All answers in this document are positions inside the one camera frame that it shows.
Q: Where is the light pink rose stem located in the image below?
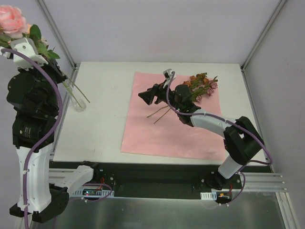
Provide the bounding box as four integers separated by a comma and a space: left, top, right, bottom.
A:
40, 37, 84, 108

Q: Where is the pink wrapping paper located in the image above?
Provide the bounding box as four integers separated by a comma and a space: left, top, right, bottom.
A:
121, 72, 226, 161

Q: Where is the pink carnation stem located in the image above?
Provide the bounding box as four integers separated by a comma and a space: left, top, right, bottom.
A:
0, 6, 91, 104

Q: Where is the peach rose stem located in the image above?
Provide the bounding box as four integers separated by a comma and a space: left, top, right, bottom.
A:
24, 24, 49, 60

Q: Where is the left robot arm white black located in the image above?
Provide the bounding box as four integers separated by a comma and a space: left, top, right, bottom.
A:
7, 60, 101, 223

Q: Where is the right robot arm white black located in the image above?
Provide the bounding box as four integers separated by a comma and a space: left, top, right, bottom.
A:
138, 83, 264, 190

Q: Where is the clear glass vase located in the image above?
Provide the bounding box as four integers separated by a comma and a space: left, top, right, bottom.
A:
63, 83, 86, 112

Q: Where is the artificial flower bouquet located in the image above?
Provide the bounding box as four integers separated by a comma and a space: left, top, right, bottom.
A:
152, 73, 218, 126

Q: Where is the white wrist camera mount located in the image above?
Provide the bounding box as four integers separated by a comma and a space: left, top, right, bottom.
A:
163, 69, 176, 82
0, 38, 48, 71

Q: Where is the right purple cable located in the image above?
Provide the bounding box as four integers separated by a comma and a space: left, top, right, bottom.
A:
166, 71, 274, 208

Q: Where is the purple cable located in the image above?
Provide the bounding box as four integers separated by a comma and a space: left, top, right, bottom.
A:
0, 47, 113, 229
166, 71, 274, 208

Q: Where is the left aluminium corner post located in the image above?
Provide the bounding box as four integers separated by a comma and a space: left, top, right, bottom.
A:
35, 0, 80, 70

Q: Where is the aluminium corner post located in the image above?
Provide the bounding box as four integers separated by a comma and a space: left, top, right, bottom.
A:
35, 0, 80, 70
240, 0, 288, 72

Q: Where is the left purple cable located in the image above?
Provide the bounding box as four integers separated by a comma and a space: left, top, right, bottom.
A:
0, 47, 113, 229

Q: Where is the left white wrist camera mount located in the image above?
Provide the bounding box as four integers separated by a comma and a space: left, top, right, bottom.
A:
0, 38, 48, 71

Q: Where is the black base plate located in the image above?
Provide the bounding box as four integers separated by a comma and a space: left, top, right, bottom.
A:
90, 160, 274, 200

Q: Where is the left white cable duct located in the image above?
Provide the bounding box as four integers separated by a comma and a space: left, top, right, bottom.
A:
71, 187, 114, 198

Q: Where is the white cable duct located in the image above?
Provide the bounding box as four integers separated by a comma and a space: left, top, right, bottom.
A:
71, 187, 114, 198
200, 191, 217, 201

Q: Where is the right white cable duct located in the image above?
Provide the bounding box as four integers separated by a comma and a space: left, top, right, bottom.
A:
200, 191, 217, 201

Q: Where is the aluminium front rail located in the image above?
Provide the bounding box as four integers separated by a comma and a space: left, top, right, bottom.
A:
49, 168, 288, 192

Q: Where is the right aluminium corner post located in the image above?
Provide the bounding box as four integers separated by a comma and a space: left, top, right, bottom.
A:
240, 0, 288, 72

